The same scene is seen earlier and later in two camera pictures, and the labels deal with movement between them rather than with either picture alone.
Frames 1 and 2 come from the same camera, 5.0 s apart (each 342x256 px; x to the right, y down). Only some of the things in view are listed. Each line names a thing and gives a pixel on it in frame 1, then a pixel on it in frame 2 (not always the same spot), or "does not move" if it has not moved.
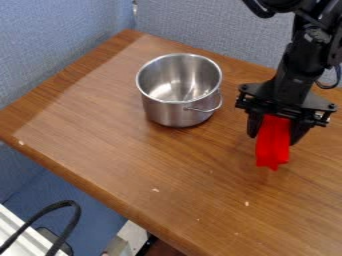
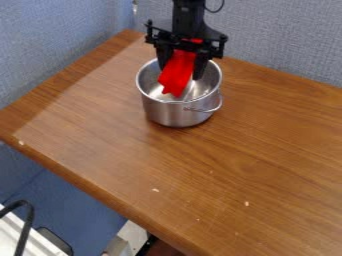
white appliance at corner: (32, 242) does not move
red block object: (272, 144) to (177, 69)
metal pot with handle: (179, 85) does not move
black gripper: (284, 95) to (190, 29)
